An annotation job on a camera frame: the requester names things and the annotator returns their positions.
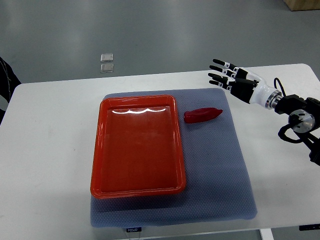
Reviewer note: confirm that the white table leg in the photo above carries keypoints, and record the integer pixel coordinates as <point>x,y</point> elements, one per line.
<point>266,234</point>

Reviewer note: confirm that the red plastic tray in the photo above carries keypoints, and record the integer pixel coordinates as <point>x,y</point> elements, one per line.
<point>138,148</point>

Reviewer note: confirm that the upper metal floor plate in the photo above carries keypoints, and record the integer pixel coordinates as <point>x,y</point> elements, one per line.
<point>106,57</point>

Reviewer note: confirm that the black table control label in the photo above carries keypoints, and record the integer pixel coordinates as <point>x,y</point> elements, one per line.
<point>133,229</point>

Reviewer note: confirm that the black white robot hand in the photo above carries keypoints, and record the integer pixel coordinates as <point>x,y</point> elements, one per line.
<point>243,84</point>

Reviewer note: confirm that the red pepper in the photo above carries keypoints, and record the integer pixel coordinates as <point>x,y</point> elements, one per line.
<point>201,115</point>

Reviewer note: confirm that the person in dark clothes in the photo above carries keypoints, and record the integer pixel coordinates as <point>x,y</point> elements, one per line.
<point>8,80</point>

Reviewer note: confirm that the cardboard box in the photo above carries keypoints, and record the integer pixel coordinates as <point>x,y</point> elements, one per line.
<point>303,5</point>

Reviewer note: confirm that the grey blue mesh mat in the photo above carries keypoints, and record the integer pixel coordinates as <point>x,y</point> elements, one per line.
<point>218,186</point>

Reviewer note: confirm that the black table edge panel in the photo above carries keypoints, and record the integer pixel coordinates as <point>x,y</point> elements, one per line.
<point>309,227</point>

